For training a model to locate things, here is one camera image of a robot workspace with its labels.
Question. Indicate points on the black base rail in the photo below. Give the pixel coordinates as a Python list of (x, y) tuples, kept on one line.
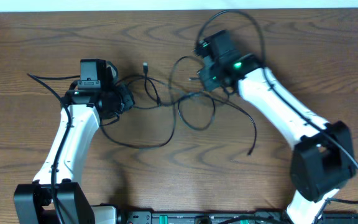
[(197, 217)]

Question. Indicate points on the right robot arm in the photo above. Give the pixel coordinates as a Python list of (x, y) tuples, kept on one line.
[(322, 154)]

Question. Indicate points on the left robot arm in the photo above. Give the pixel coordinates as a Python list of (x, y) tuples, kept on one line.
[(55, 194)]

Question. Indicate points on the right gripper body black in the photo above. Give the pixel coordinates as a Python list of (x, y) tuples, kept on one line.
[(212, 81)]

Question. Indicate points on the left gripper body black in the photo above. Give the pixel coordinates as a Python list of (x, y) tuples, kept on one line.
[(123, 98)]

